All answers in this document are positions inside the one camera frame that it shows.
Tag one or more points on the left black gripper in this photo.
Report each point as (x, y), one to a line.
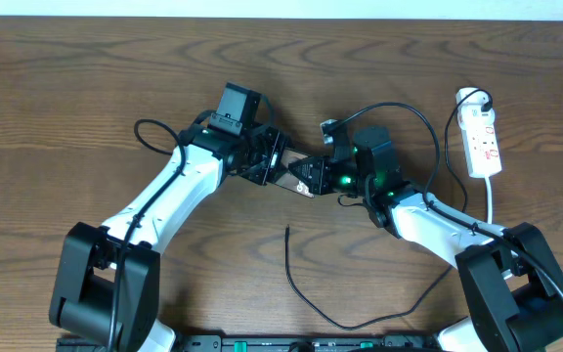
(264, 176)

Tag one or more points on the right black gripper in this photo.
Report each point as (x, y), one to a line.
(318, 183)

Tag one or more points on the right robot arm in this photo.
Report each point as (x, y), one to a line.
(512, 283)

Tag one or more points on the white power strip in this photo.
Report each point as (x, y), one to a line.
(476, 120)

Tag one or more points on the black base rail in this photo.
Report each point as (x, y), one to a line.
(391, 342)

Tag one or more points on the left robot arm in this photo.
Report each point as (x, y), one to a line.
(107, 285)

